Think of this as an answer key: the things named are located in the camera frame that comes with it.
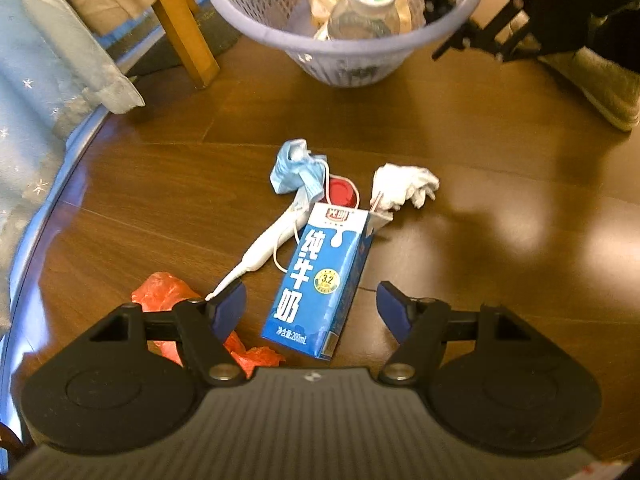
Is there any grey slipper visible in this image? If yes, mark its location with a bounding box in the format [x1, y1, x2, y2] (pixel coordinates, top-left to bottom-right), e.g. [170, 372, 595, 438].
[537, 45, 640, 132]

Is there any blue face mask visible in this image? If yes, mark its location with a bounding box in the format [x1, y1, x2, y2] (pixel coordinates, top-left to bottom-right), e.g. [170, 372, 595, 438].
[269, 139, 361, 275]

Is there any dark floor mat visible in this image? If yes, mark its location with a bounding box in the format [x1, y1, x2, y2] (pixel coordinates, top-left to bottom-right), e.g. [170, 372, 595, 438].
[107, 0, 243, 78]

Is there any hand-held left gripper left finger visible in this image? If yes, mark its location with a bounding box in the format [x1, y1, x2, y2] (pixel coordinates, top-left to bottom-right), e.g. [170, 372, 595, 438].
[90, 282, 247, 387]

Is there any white toothbrush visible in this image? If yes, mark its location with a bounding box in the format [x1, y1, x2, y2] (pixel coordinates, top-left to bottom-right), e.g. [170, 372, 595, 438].
[205, 195, 311, 303]

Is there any red bottle cap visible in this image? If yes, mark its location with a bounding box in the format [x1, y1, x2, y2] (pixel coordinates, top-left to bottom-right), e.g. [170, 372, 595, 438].
[327, 177, 360, 209]

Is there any lavender plastic basket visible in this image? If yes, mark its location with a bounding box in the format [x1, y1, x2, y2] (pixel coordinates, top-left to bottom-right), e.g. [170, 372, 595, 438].
[204, 0, 487, 88]

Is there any crumpled white tissue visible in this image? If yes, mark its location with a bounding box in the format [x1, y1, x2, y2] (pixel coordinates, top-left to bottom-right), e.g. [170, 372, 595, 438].
[372, 163, 441, 212]

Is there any red plastic bag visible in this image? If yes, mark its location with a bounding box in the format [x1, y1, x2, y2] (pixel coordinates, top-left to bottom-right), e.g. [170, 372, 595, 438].
[131, 271, 287, 380]

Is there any blue milk carton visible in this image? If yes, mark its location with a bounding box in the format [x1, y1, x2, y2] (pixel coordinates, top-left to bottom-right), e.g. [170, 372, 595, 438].
[260, 203, 393, 361]

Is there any clear plastic water bottle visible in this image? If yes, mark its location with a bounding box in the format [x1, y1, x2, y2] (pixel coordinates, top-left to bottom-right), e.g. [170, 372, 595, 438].
[314, 0, 403, 41]

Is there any light blue starry curtain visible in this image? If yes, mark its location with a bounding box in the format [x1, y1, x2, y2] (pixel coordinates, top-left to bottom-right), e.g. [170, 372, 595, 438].
[0, 0, 146, 201]

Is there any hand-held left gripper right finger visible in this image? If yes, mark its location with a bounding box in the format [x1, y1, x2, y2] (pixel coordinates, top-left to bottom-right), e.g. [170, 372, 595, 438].
[377, 281, 548, 386]

